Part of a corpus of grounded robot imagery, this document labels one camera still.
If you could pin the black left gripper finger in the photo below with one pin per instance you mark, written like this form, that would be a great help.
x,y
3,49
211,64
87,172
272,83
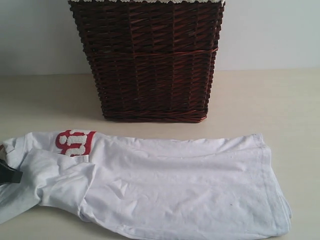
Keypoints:
x,y
9,175

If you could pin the white t-shirt with red lettering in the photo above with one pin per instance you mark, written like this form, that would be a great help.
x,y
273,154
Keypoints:
x,y
150,189

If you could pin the dark brown wicker basket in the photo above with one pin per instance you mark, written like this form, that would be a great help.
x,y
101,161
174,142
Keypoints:
x,y
151,62

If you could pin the small orange object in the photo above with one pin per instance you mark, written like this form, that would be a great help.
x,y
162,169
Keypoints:
x,y
2,149

